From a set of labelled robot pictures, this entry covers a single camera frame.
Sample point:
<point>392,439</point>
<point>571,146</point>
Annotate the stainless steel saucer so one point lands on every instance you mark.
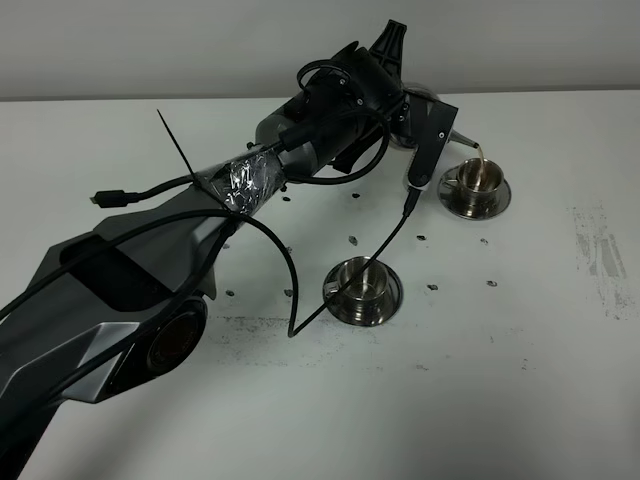
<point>369,314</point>
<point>452,200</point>

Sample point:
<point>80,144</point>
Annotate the near stainless steel saucer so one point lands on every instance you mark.
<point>369,314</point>

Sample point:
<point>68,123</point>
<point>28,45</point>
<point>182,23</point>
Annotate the far stainless steel saucer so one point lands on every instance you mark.
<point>452,200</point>

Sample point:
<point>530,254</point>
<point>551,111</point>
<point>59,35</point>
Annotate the far stainless steel teacup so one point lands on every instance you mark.
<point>476,181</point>

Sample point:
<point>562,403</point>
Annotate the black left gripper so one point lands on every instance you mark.
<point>354,98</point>

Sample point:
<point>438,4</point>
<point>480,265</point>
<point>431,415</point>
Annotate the near stainless steel teacup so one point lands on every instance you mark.
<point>366,286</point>

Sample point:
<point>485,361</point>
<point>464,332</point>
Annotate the stainless steel teacup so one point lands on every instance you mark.
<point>476,181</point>
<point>366,286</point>

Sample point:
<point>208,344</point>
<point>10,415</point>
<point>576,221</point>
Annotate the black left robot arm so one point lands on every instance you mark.
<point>126,302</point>

